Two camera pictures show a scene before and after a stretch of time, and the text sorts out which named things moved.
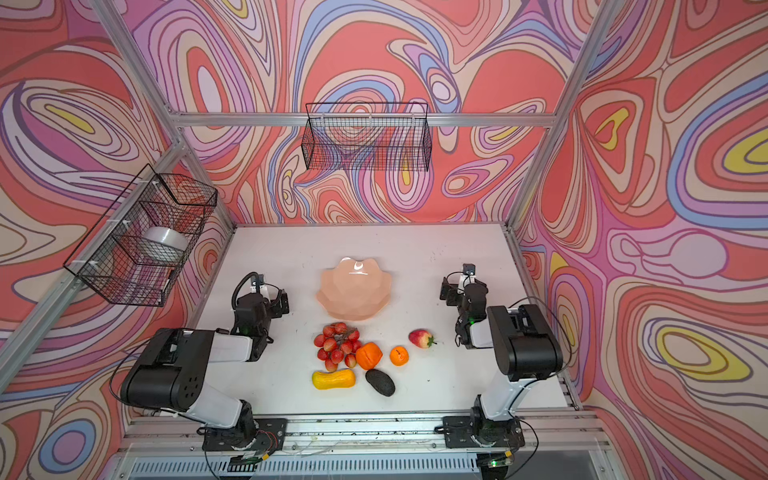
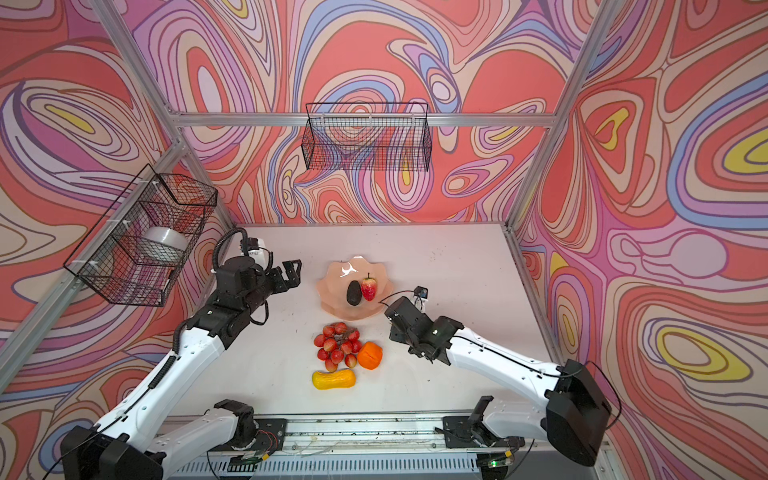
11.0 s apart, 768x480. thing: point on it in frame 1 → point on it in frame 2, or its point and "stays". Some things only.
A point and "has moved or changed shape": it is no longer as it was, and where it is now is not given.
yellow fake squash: [327, 380] stays
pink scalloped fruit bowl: [354, 290] stays
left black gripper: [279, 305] → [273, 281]
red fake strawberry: [421, 338] has moved or changed shape
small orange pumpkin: [369, 355] stays
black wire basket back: [367, 136] stays
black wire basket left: [133, 253] stays
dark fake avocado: [381, 382] → [354, 293]
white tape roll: [164, 244] stays
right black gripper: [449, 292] → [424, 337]
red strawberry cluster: [338, 344] stays
